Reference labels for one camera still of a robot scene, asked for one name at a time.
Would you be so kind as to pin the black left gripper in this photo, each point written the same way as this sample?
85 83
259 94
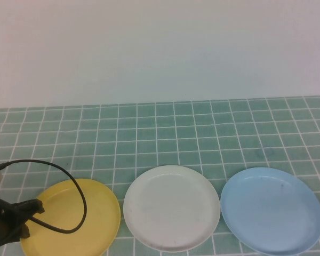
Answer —
0 216

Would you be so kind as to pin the green checkered tablecloth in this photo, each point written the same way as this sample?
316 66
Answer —
160 133

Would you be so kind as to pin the yellow plastic plate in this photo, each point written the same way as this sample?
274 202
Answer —
98 210

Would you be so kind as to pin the white plastic plate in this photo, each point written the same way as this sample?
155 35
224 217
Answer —
170 210

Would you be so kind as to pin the light blue plastic plate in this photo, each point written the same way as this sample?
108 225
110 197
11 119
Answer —
272 213

